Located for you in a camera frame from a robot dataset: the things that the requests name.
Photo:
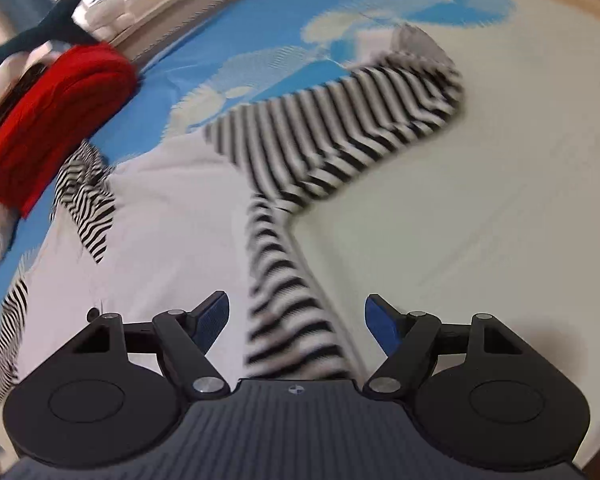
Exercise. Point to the blue white printed bedsheet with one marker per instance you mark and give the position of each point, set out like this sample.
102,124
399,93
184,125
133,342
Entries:
280,25

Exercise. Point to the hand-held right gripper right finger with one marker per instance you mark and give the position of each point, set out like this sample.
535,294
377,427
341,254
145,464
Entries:
380,325

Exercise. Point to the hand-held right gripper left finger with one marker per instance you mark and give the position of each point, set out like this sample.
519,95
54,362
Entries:
214,321

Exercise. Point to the red knitted sweater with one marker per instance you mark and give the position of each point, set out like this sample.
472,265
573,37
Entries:
60,110

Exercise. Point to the black white striped hoodie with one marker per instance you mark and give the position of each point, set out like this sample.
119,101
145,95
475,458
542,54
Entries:
330,125

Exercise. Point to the white plush toy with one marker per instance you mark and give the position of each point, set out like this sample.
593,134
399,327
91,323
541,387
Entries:
109,11

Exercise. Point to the dark teal shark plush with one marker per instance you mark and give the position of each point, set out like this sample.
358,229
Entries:
55,22

